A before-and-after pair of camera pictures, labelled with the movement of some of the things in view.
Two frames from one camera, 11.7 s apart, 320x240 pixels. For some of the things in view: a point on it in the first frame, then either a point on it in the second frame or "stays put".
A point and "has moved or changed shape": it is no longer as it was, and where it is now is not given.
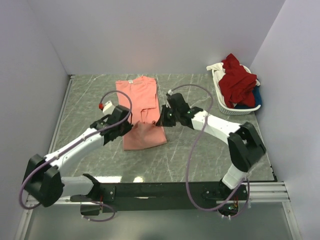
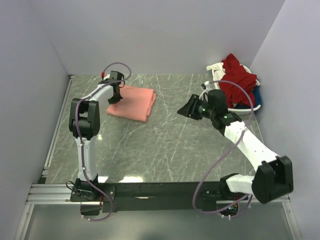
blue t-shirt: x=257 y=94 stays put
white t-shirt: x=218 y=72 stays put
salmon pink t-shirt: x=145 y=110 has moved or changed shape
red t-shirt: x=237 y=86 stays put
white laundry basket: x=229 y=110 stays put
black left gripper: x=128 y=127 → x=115 y=100
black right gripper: x=163 y=121 → x=189 y=109
